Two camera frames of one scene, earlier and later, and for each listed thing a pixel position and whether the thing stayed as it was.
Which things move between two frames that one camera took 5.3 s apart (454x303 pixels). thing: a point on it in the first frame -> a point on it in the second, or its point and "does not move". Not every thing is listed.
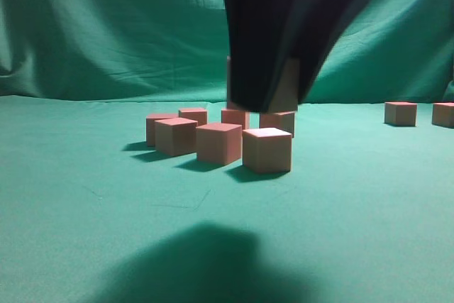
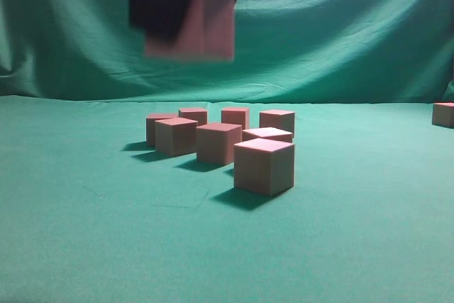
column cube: x=400 y=113 -> x=207 y=33
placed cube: x=198 y=114 does not move
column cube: x=174 y=136 does not move
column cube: x=443 y=114 does not move
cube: x=172 y=136 -> x=150 y=126
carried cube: x=285 y=98 -> x=264 y=166
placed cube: x=236 y=117 does not move
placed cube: x=284 y=122 does not move
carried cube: x=219 y=143 does not move
